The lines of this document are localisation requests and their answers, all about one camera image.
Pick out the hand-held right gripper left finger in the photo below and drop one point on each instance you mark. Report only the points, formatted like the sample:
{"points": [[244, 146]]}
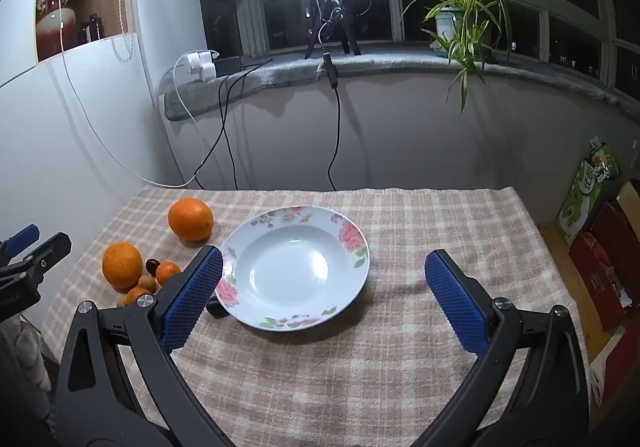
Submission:
{"points": [[192, 297]]}

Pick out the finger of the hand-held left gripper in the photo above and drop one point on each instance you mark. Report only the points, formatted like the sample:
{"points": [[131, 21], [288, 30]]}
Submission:
{"points": [[22, 235], [47, 252]]}

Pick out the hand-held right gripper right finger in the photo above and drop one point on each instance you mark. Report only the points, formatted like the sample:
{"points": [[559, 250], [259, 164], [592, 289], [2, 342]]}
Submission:
{"points": [[457, 297]]}

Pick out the dark purple plum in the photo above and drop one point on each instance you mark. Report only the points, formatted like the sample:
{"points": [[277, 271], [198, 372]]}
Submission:
{"points": [[151, 267], [216, 309]]}

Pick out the small mandarin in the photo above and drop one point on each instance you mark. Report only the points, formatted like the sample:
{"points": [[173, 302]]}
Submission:
{"points": [[167, 273], [136, 296]]}

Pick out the tan longan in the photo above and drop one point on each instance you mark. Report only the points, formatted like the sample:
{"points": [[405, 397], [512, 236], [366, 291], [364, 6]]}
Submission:
{"points": [[147, 283]]}

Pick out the small brown fruit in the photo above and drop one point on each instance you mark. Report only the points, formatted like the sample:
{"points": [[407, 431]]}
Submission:
{"points": [[122, 301]]}

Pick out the speckled large orange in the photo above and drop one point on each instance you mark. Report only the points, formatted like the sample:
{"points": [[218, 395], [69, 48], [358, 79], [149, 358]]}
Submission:
{"points": [[121, 264]]}

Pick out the smooth large orange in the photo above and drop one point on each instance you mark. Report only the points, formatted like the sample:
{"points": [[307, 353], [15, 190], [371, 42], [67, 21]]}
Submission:
{"points": [[190, 219]]}

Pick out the floral white plate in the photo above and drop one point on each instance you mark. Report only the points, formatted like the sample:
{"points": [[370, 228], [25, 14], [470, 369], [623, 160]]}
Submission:
{"points": [[295, 272]]}

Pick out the beige checked tablecloth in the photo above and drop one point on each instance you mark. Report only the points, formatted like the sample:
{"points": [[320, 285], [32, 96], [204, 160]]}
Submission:
{"points": [[400, 227]]}

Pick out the red gift box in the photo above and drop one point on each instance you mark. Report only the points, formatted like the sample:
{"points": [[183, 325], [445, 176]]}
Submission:
{"points": [[597, 272]]}

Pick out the green printed carton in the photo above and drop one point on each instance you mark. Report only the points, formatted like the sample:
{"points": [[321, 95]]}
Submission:
{"points": [[582, 197]]}

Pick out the brown cardboard box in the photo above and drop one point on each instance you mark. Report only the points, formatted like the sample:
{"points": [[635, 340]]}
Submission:
{"points": [[631, 202]]}

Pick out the red vase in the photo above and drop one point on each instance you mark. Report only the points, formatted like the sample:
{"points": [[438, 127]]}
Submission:
{"points": [[52, 32]]}

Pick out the black jug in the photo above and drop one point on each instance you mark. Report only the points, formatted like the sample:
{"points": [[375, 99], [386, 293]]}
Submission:
{"points": [[91, 29]]}

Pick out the white power adapters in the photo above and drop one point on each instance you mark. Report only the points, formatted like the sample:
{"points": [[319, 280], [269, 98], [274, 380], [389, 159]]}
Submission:
{"points": [[200, 64]]}

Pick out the black power adapter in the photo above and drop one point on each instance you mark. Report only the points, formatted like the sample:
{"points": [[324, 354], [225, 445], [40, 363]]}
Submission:
{"points": [[228, 65]]}

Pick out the potted spider plant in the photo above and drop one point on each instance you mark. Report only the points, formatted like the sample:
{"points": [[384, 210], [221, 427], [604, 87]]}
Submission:
{"points": [[452, 24]]}

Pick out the black tripod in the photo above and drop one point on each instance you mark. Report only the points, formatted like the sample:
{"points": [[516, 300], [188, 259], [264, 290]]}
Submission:
{"points": [[332, 2]]}

